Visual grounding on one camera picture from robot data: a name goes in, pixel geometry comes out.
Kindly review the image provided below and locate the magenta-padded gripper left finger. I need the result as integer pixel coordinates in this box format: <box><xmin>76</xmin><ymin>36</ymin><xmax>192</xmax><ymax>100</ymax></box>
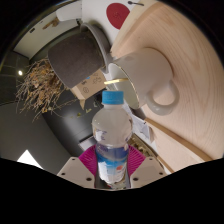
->
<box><xmin>56</xmin><ymin>144</ymin><xmax>99</xmax><ymax>189</ymax></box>

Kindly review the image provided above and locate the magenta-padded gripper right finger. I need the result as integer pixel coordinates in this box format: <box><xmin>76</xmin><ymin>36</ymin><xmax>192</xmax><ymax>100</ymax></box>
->
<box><xmin>127</xmin><ymin>144</ymin><xmax>168</xmax><ymax>189</ymax></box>

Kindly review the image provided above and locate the blue-capped plastic drink bottle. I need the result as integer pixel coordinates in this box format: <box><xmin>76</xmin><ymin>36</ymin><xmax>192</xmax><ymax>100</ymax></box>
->
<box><xmin>91</xmin><ymin>89</ymin><xmax>134</xmax><ymax>190</ymax></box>

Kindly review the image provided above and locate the beige wooden drawing board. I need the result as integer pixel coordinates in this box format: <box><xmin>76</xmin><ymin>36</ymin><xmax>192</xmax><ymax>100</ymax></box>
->
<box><xmin>109</xmin><ymin>1</ymin><xmax>224</xmax><ymax>162</ymax></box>
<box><xmin>151</xmin><ymin>124</ymin><xmax>209</xmax><ymax>174</ymax></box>

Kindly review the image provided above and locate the long ceiling light strip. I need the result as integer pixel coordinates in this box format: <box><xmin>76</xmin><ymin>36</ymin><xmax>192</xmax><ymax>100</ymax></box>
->
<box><xmin>16</xmin><ymin>149</ymin><xmax>46</xmax><ymax>170</ymax></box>

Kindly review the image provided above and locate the brown cardboard box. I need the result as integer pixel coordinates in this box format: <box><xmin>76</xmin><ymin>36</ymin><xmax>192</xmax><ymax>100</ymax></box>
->
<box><xmin>69</xmin><ymin>69</ymin><xmax>108</xmax><ymax>109</ymax></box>

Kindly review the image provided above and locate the thin stirring stick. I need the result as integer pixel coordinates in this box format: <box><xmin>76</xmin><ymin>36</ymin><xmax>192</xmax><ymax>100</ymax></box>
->
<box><xmin>103</xmin><ymin>78</ymin><xmax>129</xmax><ymax>85</ymax></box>

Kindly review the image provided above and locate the white ceramic mug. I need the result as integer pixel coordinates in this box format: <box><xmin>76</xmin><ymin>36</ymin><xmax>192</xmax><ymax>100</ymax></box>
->
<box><xmin>107</xmin><ymin>47</ymin><xmax>181</xmax><ymax>117</ymax></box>

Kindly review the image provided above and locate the dry plant in grey pot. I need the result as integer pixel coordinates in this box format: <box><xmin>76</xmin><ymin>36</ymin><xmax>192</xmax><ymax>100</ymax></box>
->
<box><xmin>14</xmin><ymin>33</ymin><xmax>108</xmax><ymax>123</ymax></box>

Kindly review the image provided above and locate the brown wooden figure statue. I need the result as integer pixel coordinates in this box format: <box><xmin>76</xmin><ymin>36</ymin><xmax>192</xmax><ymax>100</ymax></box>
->
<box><xmin>43</xmin><ymin>16</ymin><xmax>61</xmax><ymax>30</ymax></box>

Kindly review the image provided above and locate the flat round red coaster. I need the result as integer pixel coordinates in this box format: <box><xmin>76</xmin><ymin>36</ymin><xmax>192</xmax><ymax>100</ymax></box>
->
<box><xmin>105</xmin><ymin>2</ymin><xmax>131</xmax><ymax>30</ymax></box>

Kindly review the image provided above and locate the white plastic chair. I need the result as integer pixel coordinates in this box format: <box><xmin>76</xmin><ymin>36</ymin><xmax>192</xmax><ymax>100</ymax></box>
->
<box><xmin>55</xmin><ymin>1</ymin><xmax>83</xmax><ymax>23</ymax></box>

